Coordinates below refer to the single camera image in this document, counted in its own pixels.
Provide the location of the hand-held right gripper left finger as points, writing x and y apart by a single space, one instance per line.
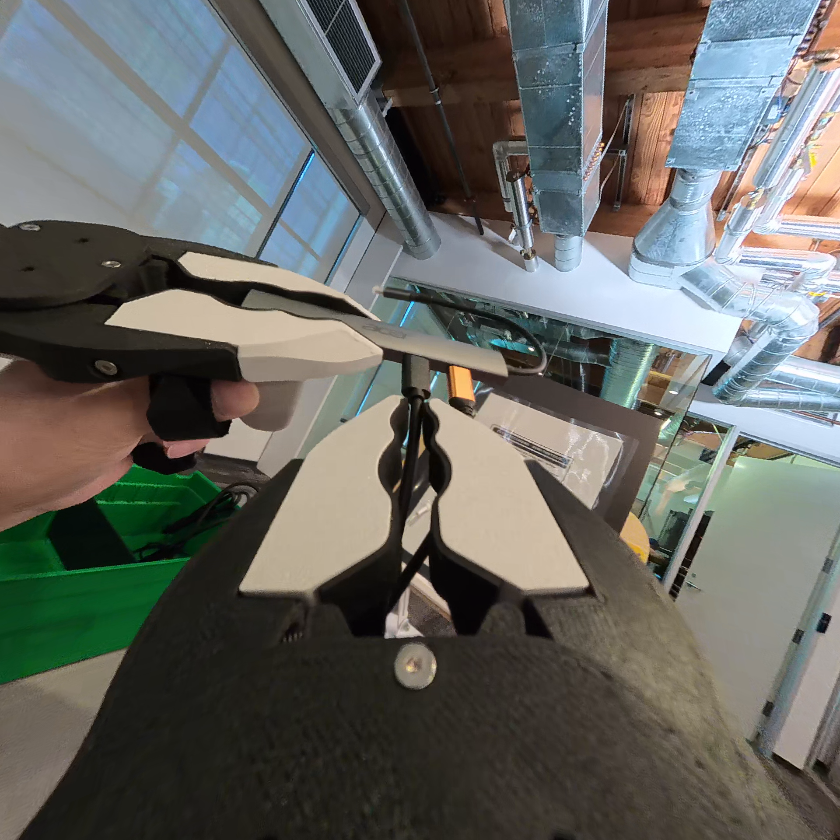
315 512

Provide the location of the grey usb hub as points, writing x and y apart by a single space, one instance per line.
433 348

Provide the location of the wooden instruction board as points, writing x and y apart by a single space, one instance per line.
544 453

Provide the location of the white air vent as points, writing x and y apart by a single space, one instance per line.
341 39

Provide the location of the cluster of silver insulated pipes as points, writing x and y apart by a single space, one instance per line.
781 328

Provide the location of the small silver pipe loop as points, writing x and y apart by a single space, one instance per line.
522 210

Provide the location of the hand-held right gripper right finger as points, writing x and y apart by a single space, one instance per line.
512 518

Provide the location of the black ceiling pipe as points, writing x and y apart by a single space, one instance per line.
434 92

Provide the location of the white board stand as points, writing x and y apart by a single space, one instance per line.
397 620

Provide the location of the person's left hand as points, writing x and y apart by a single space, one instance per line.
59 433

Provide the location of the large glass window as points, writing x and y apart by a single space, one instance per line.
131 98

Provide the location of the rectangular duct with cone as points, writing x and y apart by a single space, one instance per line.
735 85

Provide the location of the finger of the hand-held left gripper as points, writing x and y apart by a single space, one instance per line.
262 275
229 328

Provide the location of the rectangular metal duct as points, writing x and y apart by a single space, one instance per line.
558 98

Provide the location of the white door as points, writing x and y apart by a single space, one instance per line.
741 590

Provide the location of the round spiral metal duct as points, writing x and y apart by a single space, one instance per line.
387 177

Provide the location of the glass partition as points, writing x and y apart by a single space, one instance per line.
630 367

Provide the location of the green plastic bin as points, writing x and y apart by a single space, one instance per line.
65 610

